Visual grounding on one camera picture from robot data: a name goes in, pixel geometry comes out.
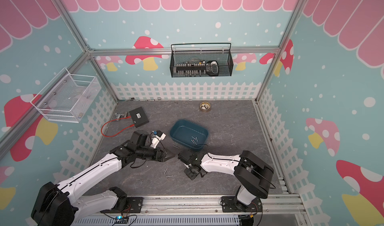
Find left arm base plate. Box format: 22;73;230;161
109;197;144;214

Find small green circuit board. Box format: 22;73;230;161
114;216;130;225

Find brown tape roll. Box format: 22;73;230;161
199;102;212;112

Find teal plastic storage box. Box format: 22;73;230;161
170;120;209;151

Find red cable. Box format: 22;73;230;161
100;115;136;138

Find aluminium front rail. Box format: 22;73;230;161
79;194;307;218

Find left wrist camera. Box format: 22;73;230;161
150;131;166;149

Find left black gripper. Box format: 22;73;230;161
136;145;175;162

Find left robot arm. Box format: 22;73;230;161
31;130;172;226

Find black power adapter box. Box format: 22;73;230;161
129;107;150;128

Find silver metal bracket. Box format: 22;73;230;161
115;112;130;121

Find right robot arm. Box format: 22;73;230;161
178;150;276;212

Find items in black basket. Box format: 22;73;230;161
170;61;220;77

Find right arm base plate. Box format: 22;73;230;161
220;196;263;214

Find white wire basket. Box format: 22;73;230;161
30;68;102;123

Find black wire mesh basket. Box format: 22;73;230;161
170;43;234;78

